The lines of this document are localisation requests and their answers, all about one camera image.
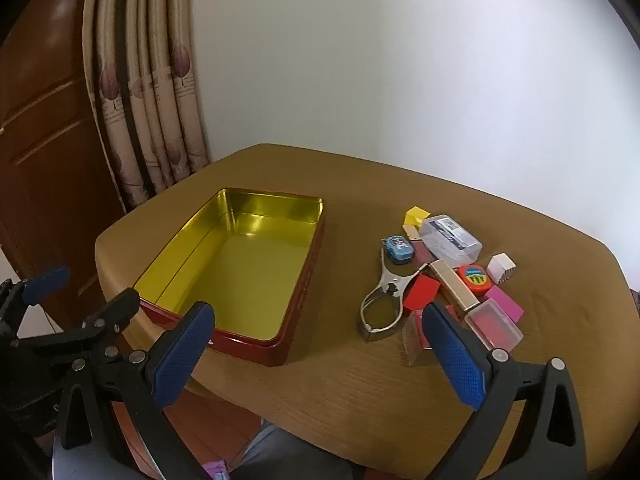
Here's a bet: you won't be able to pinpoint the red tape measure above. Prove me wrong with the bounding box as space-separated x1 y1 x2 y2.
457 262 492 297

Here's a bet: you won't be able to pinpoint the red block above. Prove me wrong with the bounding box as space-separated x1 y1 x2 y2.
403 276 442 312

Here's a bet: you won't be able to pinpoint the beige patterned curtain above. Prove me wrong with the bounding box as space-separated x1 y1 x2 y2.
81 0 211 211

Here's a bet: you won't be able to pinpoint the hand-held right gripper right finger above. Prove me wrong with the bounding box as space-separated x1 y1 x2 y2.
422 301 587 480

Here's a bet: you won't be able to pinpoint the small red box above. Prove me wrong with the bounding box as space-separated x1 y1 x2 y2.
404 304 458 367

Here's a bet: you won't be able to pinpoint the white cube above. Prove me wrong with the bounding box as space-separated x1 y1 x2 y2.
486 253 516 283

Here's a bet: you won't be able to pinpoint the pink block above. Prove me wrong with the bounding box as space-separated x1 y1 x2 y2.
484 285 525 323

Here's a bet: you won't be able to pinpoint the clear box with red contents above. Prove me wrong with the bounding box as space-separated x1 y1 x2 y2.
464 298 524 351

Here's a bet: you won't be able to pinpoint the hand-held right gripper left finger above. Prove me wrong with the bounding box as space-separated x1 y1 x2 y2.
52 301 216 480

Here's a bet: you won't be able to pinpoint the gold rectangular box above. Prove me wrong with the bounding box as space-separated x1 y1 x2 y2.
429 259 481 311

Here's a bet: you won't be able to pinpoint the clear plastic box blue label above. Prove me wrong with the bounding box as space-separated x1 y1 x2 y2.
418 214 483 263

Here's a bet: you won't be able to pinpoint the brown wooden door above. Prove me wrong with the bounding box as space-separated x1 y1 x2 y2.
0 0 128 331

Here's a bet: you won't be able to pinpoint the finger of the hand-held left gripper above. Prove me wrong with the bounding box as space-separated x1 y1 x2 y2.
12 287 142 358
0 266 71 342

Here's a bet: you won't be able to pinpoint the person's grey trouser leg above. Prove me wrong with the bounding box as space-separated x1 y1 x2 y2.
232 422 361 480

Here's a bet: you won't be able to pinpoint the red tin box gold inside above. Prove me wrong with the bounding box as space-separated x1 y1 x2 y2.
134 187 326 368

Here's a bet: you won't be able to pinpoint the metal hole punch pliers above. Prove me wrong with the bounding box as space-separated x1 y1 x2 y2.
361 252 431 343

